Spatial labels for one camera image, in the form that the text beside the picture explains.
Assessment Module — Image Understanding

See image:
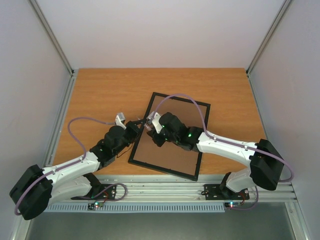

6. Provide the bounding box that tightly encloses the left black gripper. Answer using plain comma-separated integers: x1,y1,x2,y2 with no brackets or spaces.
113,119,144,156

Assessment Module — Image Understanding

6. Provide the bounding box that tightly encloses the black picture frame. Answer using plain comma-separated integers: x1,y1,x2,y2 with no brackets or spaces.
128,97,203,181

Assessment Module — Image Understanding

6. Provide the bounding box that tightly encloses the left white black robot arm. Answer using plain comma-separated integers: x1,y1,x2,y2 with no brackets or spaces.
9,119,143,220

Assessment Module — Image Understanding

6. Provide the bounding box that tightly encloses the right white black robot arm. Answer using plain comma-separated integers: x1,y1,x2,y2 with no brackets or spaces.
146,112,284,200

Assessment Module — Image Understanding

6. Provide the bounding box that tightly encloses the left small circuit board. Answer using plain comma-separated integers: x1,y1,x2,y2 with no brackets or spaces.
87,201,104,211

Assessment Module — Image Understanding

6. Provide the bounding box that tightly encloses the small circuit board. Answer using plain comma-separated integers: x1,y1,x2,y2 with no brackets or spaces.
224,201,245,209
87,201,104,211

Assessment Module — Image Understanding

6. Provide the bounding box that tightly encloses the right small circuit board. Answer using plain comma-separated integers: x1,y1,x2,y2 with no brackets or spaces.
224,201,245,209

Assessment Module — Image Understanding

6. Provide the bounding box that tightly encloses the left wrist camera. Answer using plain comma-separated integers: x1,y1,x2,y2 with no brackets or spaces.
115,112,126,130

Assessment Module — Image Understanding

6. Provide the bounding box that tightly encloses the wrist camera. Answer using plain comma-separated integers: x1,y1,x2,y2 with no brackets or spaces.
145,111,163,134
115,112,126,130

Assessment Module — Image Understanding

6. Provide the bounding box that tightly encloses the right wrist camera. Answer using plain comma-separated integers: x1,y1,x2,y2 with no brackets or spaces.
145,111,163,134

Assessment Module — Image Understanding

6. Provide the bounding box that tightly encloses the aluminium front rail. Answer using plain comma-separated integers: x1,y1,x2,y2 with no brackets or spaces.
23,174,298,204

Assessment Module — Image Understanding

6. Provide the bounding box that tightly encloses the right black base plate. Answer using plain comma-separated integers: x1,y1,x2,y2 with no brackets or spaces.
201,184,250,201

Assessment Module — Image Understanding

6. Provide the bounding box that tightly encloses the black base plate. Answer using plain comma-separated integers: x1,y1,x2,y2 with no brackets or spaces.
71,184,117,201
201,184,250,201

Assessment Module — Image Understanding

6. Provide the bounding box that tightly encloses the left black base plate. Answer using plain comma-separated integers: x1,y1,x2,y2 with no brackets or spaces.
71,184,117,201

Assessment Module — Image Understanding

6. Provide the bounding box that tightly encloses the left aluminium post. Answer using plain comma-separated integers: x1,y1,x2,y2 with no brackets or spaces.
27,0,77,78

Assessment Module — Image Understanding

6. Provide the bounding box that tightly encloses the aluminium post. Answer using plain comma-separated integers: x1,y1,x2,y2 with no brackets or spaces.
245,0,294,77
27,0,77,78

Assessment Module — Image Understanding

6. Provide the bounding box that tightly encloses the grey slotted cable duct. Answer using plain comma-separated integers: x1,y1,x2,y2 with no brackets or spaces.
45,202,225,214

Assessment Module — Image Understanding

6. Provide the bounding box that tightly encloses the right aluminium post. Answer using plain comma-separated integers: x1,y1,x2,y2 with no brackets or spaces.
245,0,294,77

